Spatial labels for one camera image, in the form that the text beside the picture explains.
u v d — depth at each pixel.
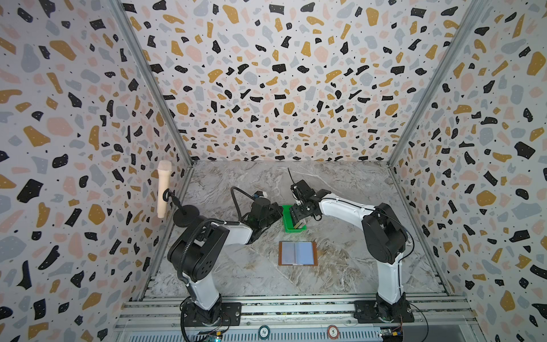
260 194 0.88
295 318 0.73
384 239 0.52
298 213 0.87
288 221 0.97
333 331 0.71
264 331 0.70
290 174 1.17
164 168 0.77
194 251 0.47
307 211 0.70
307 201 0.73
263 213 0.75
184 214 0.98
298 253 0.88
